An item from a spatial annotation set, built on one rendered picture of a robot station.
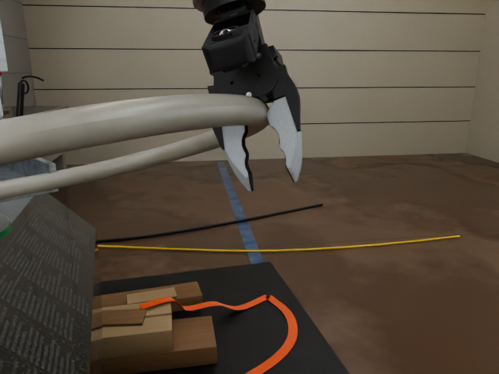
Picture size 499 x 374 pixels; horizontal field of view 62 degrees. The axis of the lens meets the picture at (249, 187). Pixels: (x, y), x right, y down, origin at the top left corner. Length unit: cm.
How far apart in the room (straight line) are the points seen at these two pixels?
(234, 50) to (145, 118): 11
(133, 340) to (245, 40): 162
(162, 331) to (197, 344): 17
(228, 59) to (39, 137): 17
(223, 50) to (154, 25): 548
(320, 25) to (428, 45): 161
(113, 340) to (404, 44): 564
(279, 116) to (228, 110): 10
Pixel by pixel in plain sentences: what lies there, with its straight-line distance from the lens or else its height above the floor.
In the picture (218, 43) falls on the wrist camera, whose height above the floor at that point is 126.
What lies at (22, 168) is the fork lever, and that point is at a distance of 88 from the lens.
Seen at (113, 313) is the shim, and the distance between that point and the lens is 200.
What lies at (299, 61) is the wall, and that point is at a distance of 602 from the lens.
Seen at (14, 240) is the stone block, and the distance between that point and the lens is 128.
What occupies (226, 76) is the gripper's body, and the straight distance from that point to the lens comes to 47.
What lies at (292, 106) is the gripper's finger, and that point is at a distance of 46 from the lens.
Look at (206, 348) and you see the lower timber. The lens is 192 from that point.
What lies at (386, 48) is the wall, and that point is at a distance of 646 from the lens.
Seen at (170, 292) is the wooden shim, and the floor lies 10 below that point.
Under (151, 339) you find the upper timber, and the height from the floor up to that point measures 17.
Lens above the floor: 124
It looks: 16 degrees down
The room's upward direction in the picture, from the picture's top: straight up
